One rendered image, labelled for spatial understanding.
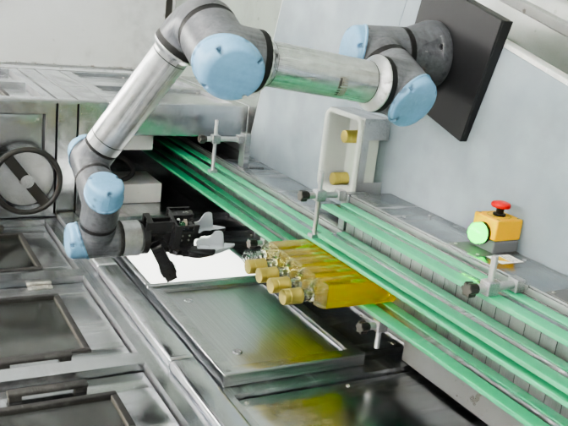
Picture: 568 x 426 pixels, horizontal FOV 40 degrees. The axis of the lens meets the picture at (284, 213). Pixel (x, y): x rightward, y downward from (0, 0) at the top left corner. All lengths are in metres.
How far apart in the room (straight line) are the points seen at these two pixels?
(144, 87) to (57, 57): 3.77
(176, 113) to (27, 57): 2.76
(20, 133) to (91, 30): 2.89
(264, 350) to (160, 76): 0.62
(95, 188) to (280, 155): 1.07
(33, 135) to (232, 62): 1.24
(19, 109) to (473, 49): 1.36
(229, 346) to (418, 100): 0.65
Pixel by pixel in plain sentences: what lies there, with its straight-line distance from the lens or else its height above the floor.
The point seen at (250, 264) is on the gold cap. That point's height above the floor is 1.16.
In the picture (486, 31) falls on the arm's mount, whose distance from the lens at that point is 1.70.
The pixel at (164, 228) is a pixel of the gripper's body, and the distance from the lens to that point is 1.65.
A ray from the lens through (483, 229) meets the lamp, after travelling 1.60.
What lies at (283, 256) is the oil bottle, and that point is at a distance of 1.79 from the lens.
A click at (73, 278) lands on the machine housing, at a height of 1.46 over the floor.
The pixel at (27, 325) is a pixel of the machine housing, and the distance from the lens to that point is 1.86.
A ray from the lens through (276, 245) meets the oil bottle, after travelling 1.85.
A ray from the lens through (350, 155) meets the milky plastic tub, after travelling 2.10.
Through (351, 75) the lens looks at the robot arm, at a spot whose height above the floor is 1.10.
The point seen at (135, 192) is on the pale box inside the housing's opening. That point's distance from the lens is 2.73.
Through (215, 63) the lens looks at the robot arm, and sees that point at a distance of 1.35.
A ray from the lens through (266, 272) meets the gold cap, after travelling 1.72.
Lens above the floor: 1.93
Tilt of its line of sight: 29 degrees down
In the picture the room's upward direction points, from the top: 92 degrees counter-clockwise
